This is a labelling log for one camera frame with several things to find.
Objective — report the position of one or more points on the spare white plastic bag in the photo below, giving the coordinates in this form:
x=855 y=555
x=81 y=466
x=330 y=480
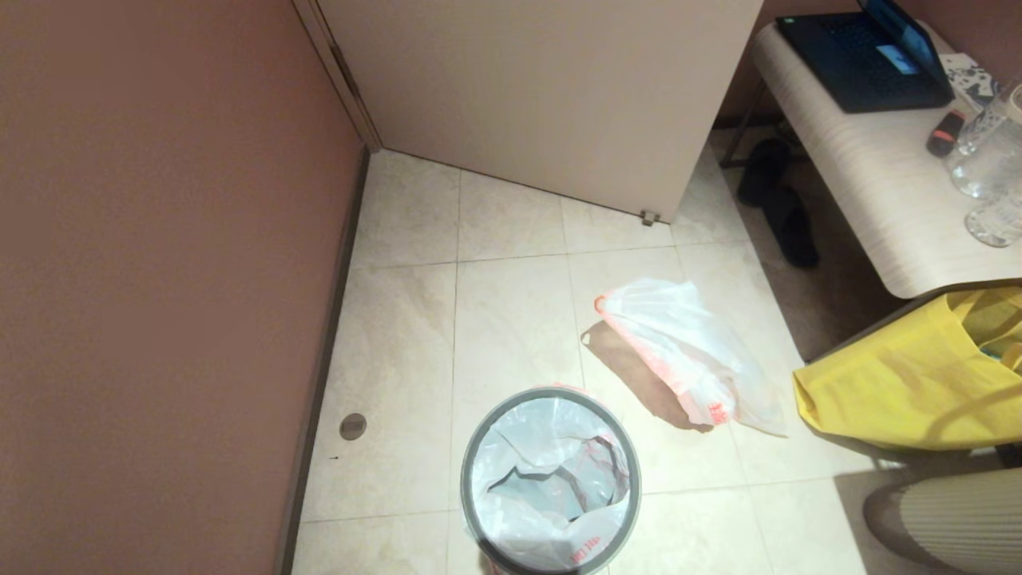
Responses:
x=679 y=343

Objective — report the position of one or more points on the white red-printed plastic bag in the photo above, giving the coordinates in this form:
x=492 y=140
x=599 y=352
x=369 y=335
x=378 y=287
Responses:
x=551 y=487

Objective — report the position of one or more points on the small metal door stopper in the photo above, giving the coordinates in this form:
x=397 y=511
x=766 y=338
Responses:
x=650 y=217

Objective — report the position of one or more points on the beige door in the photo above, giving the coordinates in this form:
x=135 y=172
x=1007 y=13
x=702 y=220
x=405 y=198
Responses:
x=543 y=96

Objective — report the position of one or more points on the black slipper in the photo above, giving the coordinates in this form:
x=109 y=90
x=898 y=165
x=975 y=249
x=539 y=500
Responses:
x=792 y=229
x=762 y=169

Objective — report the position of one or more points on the cream striped bench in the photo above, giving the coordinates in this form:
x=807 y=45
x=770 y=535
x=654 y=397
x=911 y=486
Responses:
x=870 y=176

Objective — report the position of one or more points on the dark blue laptop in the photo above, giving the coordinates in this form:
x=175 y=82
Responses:
x=861 y=56

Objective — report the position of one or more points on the black orange handheld device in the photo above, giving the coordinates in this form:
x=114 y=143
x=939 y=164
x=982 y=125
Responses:
x=944 y=132

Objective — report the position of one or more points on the clear glass cup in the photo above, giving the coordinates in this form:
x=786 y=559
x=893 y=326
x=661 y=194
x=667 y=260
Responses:
x=994 y=222
x=986 y=170

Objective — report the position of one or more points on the white black patterned card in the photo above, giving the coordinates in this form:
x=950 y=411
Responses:
x=970 y=78

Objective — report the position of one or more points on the clear ribbed glass bottle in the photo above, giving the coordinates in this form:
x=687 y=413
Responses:
x=988 y=116

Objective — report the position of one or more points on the beige striped stool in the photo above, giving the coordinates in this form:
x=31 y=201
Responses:
x=958 y=527

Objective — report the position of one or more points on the beige door frame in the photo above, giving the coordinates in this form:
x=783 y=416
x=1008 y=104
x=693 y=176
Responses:
x=335 y=64

